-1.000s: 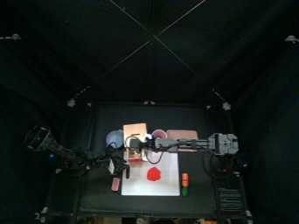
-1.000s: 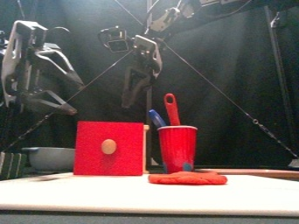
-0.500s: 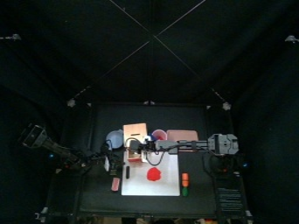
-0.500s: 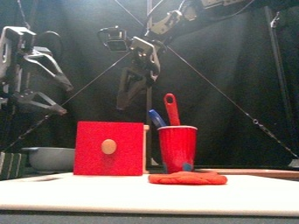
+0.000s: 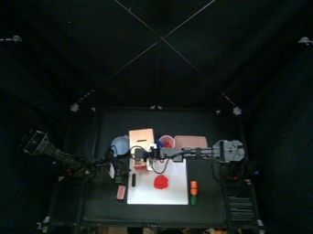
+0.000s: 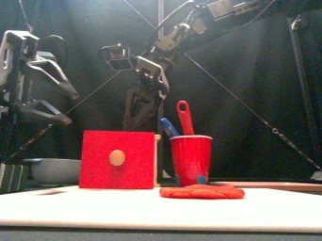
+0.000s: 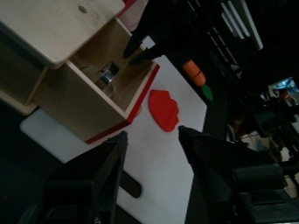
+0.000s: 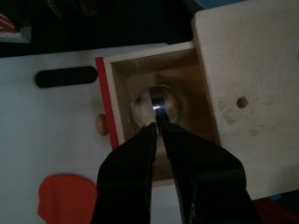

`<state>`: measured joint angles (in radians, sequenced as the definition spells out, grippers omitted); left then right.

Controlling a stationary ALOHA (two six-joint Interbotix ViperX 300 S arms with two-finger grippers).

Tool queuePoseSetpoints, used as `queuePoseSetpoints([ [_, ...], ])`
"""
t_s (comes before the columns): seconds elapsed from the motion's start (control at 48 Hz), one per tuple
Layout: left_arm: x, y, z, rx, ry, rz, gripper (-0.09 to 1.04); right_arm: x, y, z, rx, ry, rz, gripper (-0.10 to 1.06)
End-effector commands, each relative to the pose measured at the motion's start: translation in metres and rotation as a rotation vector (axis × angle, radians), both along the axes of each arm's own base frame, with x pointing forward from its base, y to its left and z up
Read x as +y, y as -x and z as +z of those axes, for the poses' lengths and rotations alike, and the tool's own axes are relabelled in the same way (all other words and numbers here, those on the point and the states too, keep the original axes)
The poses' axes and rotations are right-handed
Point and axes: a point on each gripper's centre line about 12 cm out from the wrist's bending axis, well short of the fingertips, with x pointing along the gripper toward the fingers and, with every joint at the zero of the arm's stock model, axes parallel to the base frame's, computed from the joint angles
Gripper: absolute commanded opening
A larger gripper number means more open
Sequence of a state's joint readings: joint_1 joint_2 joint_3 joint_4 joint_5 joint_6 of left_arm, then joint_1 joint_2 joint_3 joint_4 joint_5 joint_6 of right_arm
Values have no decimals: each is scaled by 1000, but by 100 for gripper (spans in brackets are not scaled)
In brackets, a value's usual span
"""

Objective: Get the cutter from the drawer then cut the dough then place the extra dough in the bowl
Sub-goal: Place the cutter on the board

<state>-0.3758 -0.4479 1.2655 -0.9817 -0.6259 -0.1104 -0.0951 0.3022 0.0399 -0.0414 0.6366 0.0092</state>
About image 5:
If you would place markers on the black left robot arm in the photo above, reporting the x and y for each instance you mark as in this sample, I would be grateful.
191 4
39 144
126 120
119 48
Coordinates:
60 155

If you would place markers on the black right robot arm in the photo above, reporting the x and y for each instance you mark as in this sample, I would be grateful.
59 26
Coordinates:
203 152

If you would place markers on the wooden drawer with red front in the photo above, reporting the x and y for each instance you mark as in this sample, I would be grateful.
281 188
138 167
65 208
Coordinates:
139 166

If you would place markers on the grey-blue bowl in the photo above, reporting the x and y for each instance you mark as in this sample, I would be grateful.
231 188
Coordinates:
120 144

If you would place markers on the light wooden drawer cabinet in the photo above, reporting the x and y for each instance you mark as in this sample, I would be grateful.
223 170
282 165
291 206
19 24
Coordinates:
140 135

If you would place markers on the black flat stick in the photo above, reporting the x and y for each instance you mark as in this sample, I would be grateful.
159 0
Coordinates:
132 179

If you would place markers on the blue plastic utensil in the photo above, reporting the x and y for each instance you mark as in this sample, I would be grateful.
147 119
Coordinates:
158 143

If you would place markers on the small pink block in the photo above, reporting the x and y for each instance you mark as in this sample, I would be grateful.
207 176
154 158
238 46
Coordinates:
120 192

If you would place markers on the white cutting board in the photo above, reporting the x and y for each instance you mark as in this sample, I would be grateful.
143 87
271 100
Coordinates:
171 192

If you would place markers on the orange toy carrot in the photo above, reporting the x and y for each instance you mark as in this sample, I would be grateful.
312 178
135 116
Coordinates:
192 187

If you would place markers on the black printed label sheet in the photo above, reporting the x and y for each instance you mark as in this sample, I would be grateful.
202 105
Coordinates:
239 208

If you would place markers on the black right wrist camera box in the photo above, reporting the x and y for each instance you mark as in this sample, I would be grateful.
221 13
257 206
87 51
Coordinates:
139 153

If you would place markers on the small grey frame clamp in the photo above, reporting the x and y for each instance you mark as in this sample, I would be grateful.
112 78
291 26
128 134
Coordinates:
304 40
16 38
73 107
237 111

